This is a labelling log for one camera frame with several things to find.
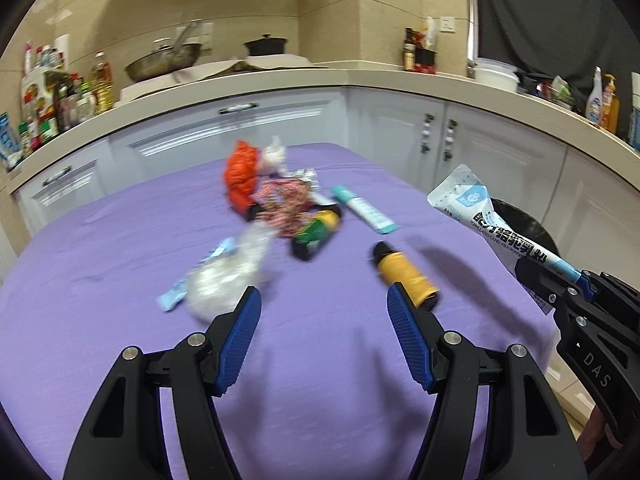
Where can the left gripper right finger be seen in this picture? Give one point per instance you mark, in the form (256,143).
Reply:
(527,435)

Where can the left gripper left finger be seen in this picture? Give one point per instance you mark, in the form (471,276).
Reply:
(122,436)

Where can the clear plastic wrap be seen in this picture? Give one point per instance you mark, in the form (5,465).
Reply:
(216,287)

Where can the white blue milk pouch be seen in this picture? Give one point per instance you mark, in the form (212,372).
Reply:
(464,197)

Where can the yellow black cylinder bottle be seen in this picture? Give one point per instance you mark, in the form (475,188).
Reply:
(394,267)

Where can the teal white tube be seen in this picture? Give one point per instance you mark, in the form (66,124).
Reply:
(374,218)

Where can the green yellow black can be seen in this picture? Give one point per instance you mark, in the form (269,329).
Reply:
(309,239)

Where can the red white checkered wrapper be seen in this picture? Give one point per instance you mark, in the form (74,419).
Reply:
(286,205)

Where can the white tissue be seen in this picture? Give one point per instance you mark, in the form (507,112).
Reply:
(273,158)

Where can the black lined trash bin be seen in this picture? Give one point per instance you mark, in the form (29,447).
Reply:
(510,218)

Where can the person's right hand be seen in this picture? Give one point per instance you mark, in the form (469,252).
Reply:
(594,432)

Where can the purple tablecloth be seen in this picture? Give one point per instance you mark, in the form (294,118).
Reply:
(324,391)

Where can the white spray bottle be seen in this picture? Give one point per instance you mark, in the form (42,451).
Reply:
(593,109)

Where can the orange soap pump bottle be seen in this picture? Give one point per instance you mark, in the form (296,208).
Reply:
(610,105)

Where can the white plastic container stack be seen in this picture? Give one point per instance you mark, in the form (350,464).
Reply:
(496,74)

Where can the silver foil wrapper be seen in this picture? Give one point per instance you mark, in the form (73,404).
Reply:
(307,175)

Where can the black curtain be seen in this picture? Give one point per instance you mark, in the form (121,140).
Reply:
(566,38)

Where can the black red utensil box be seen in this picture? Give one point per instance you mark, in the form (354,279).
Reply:
(425,61)

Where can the condiment rack with bottles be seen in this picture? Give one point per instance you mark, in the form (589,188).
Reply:
(53,99)

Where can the dark sauce bottle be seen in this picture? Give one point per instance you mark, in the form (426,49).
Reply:
(408,51)

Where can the cooking oil bottle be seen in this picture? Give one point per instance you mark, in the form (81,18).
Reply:
(102,83)

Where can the metal wok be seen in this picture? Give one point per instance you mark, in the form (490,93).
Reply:
(164,60)

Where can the black cast iron pot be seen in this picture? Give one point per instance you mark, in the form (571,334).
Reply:
(267,45)

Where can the right cabinet door handle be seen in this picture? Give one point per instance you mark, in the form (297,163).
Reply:
(450,136)

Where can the cabinet door handle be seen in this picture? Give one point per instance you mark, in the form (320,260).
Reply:
(450,136)
(426,133)

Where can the lower drawer handle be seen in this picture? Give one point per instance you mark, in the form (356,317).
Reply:
(57,176)

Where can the drawer handle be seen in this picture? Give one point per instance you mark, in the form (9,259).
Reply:
(57,176)
(237,108)

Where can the left cabinet door handle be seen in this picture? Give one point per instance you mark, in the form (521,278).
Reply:
(426,133)

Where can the wall power socket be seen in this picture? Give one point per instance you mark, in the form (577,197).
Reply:
(447,24)

